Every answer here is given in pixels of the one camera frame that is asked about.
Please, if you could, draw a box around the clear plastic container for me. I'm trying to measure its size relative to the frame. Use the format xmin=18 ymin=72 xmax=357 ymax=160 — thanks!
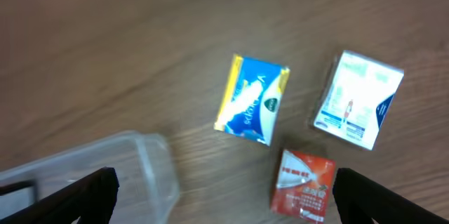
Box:
xmin=1 ymin=131 xmax=180 ymax=223

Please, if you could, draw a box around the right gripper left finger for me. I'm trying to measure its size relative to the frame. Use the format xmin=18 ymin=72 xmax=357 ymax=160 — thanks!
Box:
xmin=1 ymin=167 xmax=119 ymax=224

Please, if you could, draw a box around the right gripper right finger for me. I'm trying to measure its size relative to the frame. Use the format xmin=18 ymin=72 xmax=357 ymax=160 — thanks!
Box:
xmin=333 ymin=168 xmax=448 ymax=224

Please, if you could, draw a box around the white blue medicine box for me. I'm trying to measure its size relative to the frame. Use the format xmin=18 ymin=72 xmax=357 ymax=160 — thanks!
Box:
xmin=312 ymin=50 xmax=404 ymax=150

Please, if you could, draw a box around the red medicine box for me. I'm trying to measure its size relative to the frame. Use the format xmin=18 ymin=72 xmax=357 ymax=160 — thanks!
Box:
xmin=270 ymin=149 xmax=336 ymax=224

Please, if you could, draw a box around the blue yellow VapoDrops box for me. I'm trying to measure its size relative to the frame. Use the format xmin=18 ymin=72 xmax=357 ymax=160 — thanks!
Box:
xmin=214 ymin=54 xmax=290 ymax=146

